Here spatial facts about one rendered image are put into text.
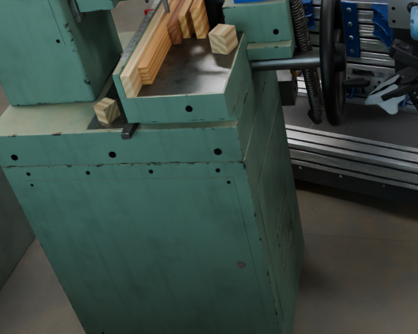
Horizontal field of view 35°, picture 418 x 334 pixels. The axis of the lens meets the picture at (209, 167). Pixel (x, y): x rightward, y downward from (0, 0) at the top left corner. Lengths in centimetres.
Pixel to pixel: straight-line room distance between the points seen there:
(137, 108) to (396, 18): 78
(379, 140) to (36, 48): 116
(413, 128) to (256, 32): 94
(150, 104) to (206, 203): 29
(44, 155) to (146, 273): 41
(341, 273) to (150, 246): 69
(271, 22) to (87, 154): 48
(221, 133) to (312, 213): 98
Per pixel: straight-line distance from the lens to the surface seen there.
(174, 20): 144
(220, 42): 136
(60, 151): 151
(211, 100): 126
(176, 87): 130
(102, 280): 178
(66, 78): 152
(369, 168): 213
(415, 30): 153
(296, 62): 146
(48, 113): 156
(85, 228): 165
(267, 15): 141
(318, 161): 220
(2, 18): 150
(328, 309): 200
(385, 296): 202
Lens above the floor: 156
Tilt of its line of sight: 38 degrees down
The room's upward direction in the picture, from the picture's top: 15 degrees counter-clockwise
